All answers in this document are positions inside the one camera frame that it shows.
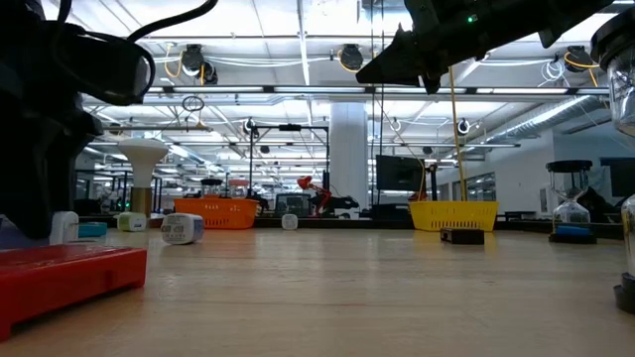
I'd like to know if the purple and white charger cube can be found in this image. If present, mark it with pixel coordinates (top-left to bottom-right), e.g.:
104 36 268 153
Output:
0 210 80 251
160 212 205 246

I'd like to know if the small black box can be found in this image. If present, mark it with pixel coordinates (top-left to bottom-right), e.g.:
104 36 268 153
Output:
440 226 486 246

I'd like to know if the white dome lamp metal base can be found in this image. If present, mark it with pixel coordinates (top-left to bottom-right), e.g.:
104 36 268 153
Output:
117 137 171 219

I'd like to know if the black metal stand frame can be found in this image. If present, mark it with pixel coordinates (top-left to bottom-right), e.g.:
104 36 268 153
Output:
247 123 330 202

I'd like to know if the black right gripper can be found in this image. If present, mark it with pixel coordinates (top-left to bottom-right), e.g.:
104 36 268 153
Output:
355 0 492 95

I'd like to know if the yellow plastic basket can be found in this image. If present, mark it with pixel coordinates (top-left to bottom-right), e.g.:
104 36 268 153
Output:
407 200 499 233

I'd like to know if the white building column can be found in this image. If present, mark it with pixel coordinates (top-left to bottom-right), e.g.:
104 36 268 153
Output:
328 101 370 212

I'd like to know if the black hourglass blue sand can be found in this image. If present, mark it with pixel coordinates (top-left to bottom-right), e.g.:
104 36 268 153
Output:
546 159 598 246

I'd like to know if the black hanging cable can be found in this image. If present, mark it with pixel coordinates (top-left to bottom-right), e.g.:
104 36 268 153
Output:
379 0 386 156
369 0 376 208

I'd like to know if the long ceiling light fixture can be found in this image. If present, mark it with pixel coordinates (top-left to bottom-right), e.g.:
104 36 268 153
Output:
148 84 610 96

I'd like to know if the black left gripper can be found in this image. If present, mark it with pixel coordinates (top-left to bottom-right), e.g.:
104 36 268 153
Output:
0 101 103 240

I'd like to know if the orange plastic basket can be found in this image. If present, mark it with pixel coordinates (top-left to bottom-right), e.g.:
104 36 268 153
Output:
173 197 260 230

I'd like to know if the small red box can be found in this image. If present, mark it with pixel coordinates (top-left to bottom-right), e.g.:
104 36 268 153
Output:
0 244 149 343

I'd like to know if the green charger cube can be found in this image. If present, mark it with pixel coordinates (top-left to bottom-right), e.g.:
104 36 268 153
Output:
115 211 148 233

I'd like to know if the black ceiling cord reel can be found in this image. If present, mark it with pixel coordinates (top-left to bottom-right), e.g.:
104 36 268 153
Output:
563 44 601 73
179 43 219 86
338 43 366 71

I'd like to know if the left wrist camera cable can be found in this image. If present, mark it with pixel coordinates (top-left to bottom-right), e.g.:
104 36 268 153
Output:
126 0 220 44

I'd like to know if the black monitor screen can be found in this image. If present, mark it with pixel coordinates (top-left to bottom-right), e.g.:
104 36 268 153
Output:
375 154 427 193

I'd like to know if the black aluminium table frame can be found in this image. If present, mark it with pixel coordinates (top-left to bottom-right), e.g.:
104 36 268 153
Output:
0 211 635 241

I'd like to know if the red desk lamp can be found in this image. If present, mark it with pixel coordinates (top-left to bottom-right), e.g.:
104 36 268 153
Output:
296 175 334 217

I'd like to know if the small teal box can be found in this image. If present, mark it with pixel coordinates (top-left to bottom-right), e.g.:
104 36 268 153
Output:
77 221 108 239

